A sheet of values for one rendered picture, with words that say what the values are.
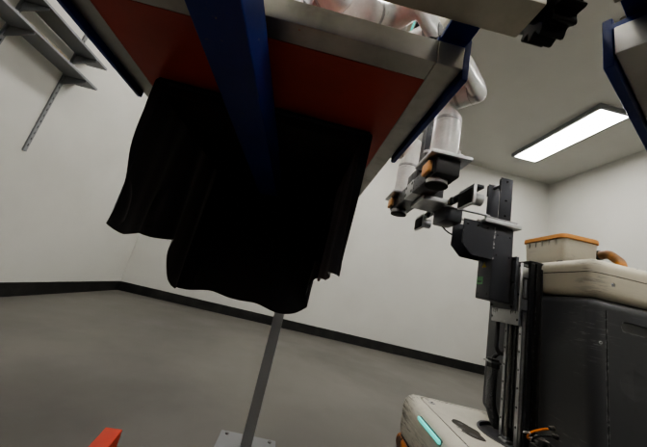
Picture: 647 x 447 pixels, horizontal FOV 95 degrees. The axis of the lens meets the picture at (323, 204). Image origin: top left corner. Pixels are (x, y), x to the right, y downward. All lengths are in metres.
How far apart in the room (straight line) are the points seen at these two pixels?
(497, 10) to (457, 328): 4.53
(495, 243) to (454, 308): 3.48
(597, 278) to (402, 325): 3.43
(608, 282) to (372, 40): 1.07
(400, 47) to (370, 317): 4.05
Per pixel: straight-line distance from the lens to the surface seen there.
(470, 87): 1.17
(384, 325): 4.41
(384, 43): 0.46
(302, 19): 0.47
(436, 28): 1.02
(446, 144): 1.11
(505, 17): 0.48
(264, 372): 1.31
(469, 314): 4.89
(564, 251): 1.44
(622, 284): 1.32
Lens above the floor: 0.63
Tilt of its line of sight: 15 degrees up
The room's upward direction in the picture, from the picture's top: 13 degrees clockwise
